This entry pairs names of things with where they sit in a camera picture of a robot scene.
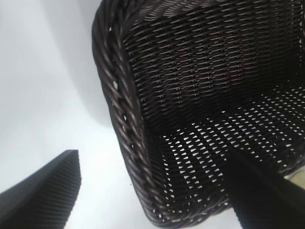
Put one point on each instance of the dark brown wicker basket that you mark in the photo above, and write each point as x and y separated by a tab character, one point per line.
202	83

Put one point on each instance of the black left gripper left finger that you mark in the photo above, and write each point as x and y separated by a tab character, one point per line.
43	190

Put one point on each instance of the pale yellow egg yolk pastry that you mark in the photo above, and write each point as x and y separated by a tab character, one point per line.
297	179

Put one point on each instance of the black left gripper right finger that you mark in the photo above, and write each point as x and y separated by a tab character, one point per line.
267	200

